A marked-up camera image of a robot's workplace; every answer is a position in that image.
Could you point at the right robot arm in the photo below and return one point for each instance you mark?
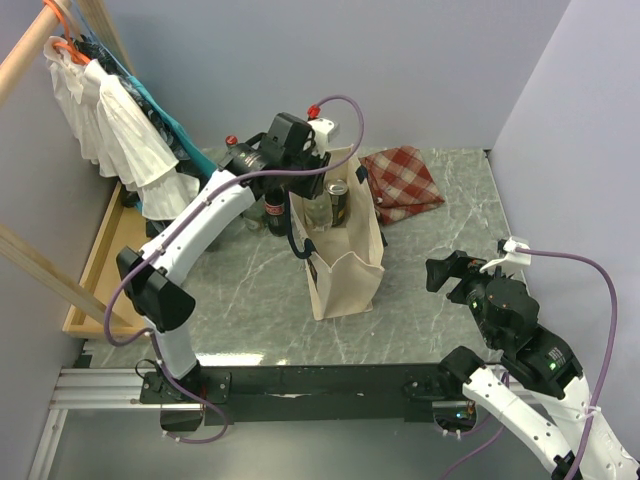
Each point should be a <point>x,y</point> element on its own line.
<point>571,439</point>

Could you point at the green cap bottle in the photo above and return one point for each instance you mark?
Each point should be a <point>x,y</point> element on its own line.
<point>318,213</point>
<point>253,217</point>

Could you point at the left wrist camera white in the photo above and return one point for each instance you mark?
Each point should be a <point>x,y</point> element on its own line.
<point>324,130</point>

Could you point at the orange hanger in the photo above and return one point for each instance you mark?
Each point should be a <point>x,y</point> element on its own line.
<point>68,25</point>

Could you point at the wooden clothes rack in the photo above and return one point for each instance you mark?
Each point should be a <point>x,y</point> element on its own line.
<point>85,315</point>

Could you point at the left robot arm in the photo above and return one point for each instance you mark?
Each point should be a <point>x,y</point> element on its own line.
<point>284,157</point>

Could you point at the dark floral garment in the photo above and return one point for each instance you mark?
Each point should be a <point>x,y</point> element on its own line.
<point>151,153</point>

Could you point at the cream canvas tote bag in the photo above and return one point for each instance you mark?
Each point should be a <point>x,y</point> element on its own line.
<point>345,270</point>

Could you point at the black base beam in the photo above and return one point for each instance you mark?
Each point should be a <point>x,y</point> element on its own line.
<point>332,392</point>

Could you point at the white pleated garment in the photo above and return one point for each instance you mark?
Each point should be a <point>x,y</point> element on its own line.
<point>116,135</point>

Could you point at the red plaid folded cloth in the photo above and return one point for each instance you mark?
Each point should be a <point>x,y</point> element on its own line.
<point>400,184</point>

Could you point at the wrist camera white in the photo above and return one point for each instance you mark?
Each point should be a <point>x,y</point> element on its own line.
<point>514,256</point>
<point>324,130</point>

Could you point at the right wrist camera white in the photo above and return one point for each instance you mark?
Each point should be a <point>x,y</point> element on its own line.
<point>514,256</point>

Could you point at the teal garment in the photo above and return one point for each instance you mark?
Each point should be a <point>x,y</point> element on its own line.
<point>170,130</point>

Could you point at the tall dark can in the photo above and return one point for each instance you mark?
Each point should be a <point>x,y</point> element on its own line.
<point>338,193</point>

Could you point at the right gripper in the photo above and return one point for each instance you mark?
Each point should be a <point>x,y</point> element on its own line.
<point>455,263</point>

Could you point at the aluminium frame rail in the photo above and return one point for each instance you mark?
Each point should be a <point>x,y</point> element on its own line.
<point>82,389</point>

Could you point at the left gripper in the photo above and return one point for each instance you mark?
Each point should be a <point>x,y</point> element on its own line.
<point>311,188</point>

